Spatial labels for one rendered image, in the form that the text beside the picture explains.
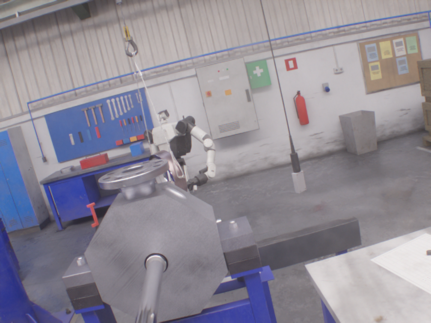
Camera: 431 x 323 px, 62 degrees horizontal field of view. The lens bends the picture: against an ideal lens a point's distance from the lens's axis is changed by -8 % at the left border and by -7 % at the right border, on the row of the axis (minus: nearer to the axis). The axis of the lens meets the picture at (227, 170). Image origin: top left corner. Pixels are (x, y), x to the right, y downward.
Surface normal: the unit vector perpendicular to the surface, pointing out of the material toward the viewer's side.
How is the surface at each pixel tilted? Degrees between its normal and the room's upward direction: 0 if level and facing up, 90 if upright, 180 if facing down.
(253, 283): 90
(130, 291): 90
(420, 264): 0
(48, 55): 90
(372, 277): 0
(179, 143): 96
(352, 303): 0
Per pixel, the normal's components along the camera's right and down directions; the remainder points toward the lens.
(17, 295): 0.91, -0.12
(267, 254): 0.09, 0.21
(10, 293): 0.76, -0.03
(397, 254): -0.22, -0.95
